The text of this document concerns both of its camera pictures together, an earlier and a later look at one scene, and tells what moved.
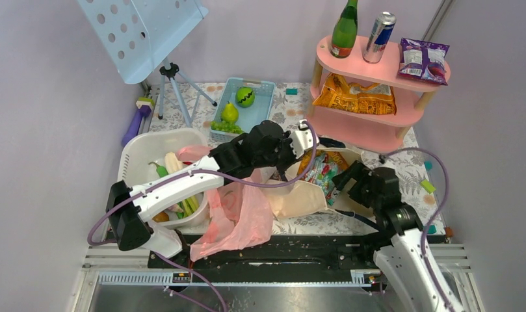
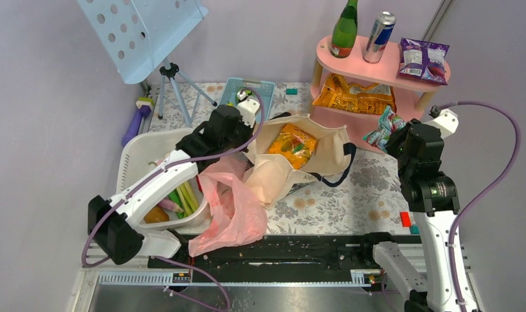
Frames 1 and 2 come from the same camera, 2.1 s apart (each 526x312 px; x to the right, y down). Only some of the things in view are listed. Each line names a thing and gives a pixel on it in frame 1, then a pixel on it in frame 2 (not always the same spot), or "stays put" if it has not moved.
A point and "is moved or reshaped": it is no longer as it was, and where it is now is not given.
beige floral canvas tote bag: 293,196 → 287,151
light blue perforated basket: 248,117 stays put
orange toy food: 161,216 stays put
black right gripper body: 361,189 → 395,146
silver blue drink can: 379,36 stays put
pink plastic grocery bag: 240,212 stays put
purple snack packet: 423,60 stays put
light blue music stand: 134,31 stays put
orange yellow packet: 336,158 is moved or reshaped
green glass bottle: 344,31 stays put
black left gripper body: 283,155 → 242,130
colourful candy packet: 323,173 → 389,123
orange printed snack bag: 374,98 stays put
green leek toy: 189,205 stays put
